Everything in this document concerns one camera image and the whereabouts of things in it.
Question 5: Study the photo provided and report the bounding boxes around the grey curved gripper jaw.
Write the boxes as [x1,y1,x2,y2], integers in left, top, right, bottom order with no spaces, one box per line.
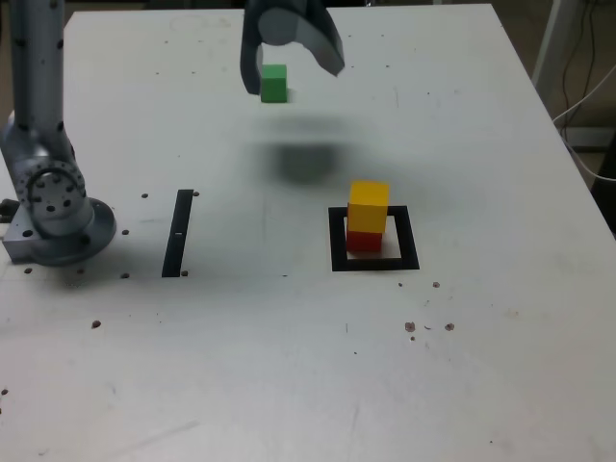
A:
[257,0,347,79]
[239,0,271,97]

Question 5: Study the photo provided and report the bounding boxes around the green cube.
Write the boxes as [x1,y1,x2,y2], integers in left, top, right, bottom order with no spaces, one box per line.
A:
[259,64,289,104]

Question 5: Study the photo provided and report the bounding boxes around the yellow cube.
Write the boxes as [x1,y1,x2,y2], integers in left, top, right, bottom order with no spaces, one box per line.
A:
[346,180,391,236]

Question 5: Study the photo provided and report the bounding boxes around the red cube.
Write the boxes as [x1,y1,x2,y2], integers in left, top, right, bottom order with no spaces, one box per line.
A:
[346,229,385,254]

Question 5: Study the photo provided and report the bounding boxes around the black tape square outline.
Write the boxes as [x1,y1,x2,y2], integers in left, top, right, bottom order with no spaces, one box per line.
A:
[327,205,421,273]

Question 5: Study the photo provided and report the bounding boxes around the black tape strip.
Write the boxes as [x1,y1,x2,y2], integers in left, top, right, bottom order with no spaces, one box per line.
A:
[161,189,194,279]

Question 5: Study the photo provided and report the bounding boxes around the dark flat box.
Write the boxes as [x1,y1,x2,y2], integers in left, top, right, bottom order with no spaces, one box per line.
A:
[560,125,616,151]

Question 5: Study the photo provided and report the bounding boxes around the white metal frame leg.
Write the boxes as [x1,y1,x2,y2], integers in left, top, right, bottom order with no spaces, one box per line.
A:
[531,0,581,90]

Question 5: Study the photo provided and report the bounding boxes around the white cable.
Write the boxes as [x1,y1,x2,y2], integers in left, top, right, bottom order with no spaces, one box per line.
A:
[552,62,616,183]

